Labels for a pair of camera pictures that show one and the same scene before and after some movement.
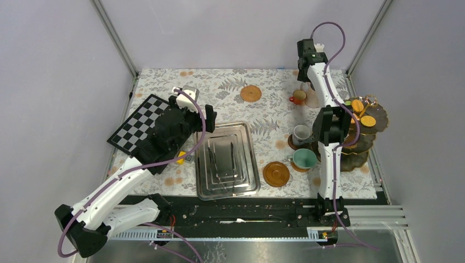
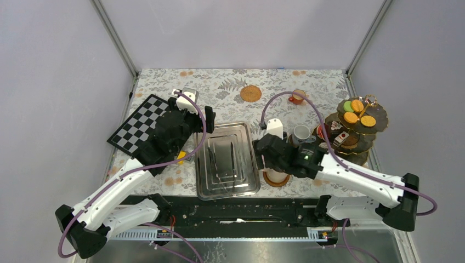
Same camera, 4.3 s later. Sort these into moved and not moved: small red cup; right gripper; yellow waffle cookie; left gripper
Moved: right gripper
Not moved: small red cup; yellow waffle cookie; left gripper
